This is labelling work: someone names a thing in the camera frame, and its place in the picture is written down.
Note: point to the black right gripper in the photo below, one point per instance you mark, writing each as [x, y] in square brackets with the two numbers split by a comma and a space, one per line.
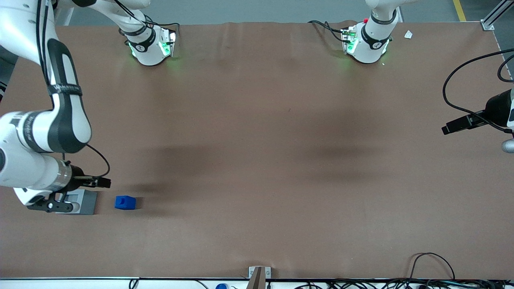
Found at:
[77, 180]

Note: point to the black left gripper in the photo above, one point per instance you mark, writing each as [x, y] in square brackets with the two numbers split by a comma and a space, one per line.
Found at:
[496, 108]

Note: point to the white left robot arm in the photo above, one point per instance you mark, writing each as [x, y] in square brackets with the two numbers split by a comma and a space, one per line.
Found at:
[369, 44]

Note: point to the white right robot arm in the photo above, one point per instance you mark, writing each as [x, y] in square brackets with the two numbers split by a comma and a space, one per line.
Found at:
[64, 120]

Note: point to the gray base block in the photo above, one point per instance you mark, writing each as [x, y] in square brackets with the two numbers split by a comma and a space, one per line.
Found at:
[86, 201]

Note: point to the blue cube part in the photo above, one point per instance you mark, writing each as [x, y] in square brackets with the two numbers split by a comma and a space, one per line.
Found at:
[124, 202]

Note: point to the white paper scrap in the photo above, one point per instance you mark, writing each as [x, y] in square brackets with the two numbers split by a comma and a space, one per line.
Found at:
[408, 34]

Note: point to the brown table cover sheet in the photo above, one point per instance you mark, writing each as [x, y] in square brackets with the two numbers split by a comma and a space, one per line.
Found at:
[257, 160]

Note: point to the blue round cap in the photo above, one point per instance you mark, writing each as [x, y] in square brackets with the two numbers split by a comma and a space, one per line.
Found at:
[221, 286]

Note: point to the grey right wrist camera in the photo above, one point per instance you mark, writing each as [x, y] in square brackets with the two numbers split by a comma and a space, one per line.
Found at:
[44, 202]

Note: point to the aluminium frame profile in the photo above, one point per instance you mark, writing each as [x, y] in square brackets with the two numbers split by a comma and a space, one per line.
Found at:
[496, 14]

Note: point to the metal bracket with post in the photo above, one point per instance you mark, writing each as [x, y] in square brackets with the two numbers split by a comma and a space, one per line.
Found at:
[259, 277]

